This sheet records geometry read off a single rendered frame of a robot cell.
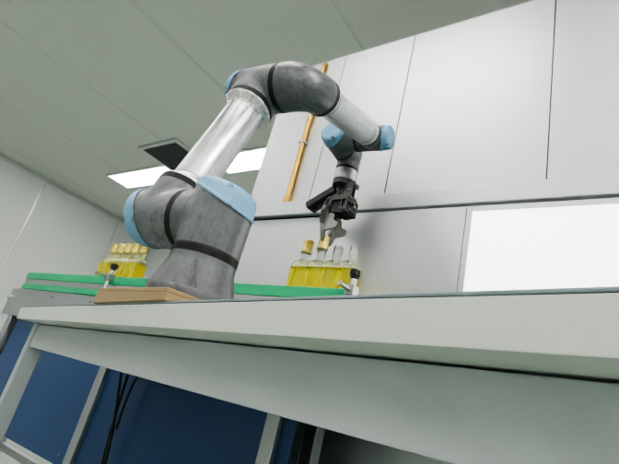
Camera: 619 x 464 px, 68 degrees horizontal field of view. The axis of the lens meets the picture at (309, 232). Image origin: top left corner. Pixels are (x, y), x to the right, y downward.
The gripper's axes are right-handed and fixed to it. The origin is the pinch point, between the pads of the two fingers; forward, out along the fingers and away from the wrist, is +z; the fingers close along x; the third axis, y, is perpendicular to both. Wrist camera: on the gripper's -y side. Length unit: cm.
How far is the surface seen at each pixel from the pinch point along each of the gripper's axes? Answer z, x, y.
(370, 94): -71, 15, -6
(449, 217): -11.9, 11.4, 34.1
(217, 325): 45, -74, 44
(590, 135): -37, 14, 70
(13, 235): -73, 122, -571
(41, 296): 31, -14, -127
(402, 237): -5.7, 11.6, 20.4
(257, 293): 22.8, -13.6, -8.5
